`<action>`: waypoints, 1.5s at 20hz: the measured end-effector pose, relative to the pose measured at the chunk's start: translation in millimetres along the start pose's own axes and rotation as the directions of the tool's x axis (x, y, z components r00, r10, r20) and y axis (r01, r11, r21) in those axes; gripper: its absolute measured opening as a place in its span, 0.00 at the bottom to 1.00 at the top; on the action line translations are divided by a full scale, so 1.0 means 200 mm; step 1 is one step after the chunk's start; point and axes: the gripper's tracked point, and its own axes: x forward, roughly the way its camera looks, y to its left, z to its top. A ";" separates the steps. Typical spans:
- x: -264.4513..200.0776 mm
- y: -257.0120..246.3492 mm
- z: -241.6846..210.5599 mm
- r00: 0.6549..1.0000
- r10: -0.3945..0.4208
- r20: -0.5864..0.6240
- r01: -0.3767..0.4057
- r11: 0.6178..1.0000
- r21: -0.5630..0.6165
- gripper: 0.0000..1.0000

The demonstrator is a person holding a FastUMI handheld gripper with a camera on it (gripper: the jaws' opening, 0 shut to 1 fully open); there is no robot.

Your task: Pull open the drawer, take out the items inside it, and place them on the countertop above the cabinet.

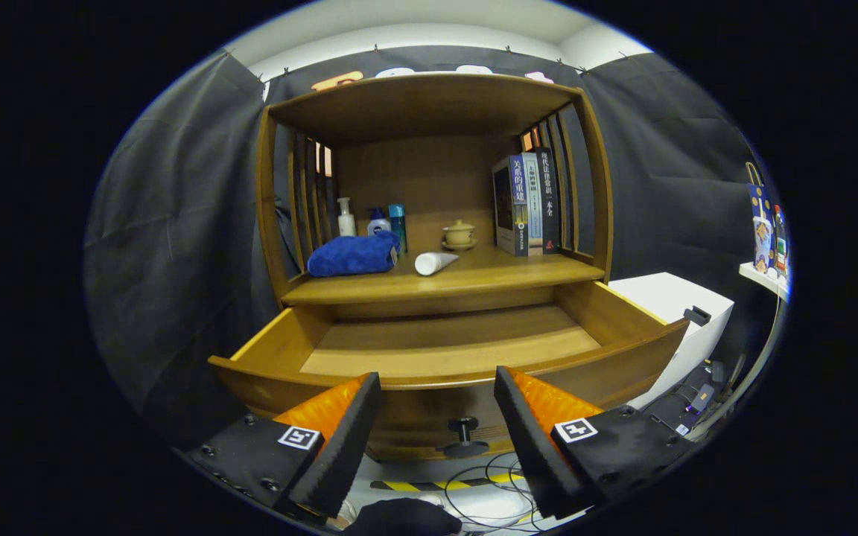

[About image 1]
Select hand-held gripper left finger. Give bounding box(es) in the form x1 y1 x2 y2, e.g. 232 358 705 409
183 371 384 522

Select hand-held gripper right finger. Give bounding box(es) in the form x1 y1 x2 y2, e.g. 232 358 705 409
492 365 698 520

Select wooden drawer with black knob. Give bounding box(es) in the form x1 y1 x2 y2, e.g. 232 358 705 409
208 279 690 461

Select white tube with green label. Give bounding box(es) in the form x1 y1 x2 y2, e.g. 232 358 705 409
414 252 460 277

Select white drawer unit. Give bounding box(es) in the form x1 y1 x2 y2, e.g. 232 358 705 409
608 272 735 410

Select wooden cabinet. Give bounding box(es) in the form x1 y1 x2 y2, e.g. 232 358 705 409
254 72 614 462

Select yellow and black hazard tape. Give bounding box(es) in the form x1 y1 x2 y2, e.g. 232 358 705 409
369 473 527 492

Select dark cloth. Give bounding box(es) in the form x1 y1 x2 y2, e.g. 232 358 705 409
340 497 463 536

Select blue folded towel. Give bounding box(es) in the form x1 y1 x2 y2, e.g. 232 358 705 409
307 232 401 278

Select beige lidded teacup with saucer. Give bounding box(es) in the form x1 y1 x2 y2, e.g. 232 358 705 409
442 218 478 251

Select teal bottle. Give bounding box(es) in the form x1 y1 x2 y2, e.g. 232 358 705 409
388 204 408 254

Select book with pale grey spine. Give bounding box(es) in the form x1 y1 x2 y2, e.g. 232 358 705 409
521 152 545 256

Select book with blue spine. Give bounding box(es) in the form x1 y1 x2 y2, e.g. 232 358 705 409
492 155 529 258

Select book with black spine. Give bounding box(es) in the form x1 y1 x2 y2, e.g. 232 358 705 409
536 147 562 254

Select white side shelf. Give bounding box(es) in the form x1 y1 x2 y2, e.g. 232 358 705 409
739 262 791 302

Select water bottle with red label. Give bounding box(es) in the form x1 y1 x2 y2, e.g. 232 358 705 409
773 205 789 278

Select blue dotted gift bag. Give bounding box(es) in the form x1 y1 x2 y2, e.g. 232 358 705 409
744 162 772 269

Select black floor cables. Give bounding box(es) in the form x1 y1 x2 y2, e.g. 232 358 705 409
440 450 545 533

